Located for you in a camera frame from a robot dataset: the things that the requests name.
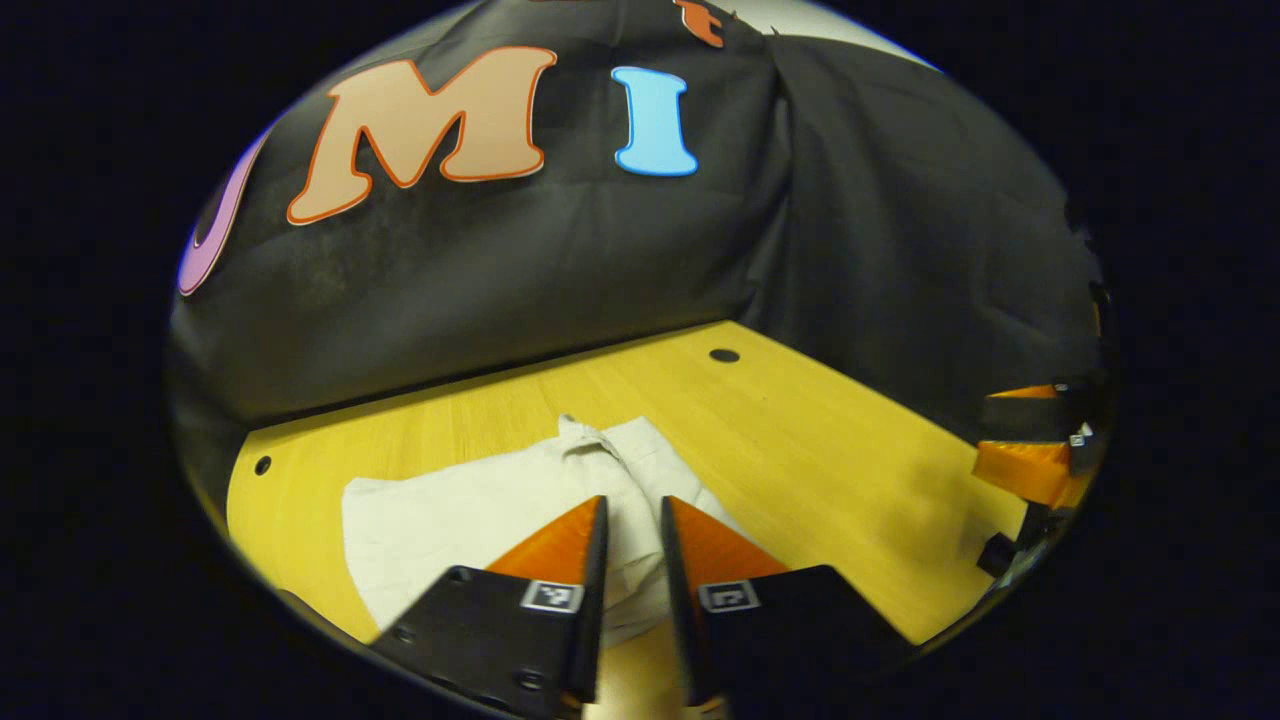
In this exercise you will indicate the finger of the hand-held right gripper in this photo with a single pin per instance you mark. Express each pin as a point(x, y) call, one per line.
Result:
point(1030, 470)
point(1025, 415)

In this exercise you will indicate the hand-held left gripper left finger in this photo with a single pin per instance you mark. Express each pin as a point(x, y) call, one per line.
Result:
point(590, 620)

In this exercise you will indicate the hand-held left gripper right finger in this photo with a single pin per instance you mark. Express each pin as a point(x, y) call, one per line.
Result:
point(685, 620)

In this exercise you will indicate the white jeans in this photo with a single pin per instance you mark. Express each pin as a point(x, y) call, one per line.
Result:
point(450, 520)

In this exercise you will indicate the black backdrop cloth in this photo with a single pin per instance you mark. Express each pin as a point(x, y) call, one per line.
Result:
point(600, 260)

